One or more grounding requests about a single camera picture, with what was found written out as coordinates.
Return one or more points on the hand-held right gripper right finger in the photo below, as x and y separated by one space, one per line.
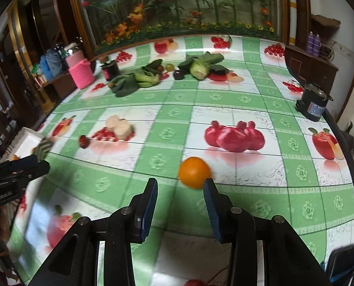
212 211

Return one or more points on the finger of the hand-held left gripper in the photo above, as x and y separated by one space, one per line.
26 161
36 169

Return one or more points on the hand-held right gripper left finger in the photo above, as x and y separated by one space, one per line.
148 211

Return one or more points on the chevron patterned box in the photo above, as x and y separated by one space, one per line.
28 140

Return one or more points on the large orange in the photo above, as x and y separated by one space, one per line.
193 171

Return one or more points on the red jujube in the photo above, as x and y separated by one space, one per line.
84 141

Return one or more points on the fruit print tablecloth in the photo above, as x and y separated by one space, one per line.
171 155

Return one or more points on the wooden side shelf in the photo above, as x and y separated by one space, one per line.
56 88

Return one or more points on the tan cake block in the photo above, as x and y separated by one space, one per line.
125 130
113 122

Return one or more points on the pink bottle with knitted sleeve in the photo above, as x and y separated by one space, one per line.
81 76

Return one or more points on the tiny brown fruit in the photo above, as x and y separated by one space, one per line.
112 85

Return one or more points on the black box with red label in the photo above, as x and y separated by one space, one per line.
111 71

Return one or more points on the dark green leafy vegetable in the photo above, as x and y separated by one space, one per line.
126 85

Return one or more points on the green bananas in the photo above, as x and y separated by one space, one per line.
145 80

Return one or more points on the dark purple round fruit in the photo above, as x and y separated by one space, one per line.
179 75

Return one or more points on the dark leaf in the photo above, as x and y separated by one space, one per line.
220 70

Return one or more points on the bok choy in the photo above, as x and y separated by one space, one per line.
199 68

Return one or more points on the green leaf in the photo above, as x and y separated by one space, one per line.
153 65

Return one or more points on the green round fruit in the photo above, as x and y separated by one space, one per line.
169 66

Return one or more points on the black electric motor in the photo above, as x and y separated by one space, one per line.
314 104

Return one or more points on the wooden side cabinet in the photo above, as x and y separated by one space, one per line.
314 68

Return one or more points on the flower wall mural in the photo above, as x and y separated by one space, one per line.
180 0

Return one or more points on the wooden wall shelf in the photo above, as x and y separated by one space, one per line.
326 21

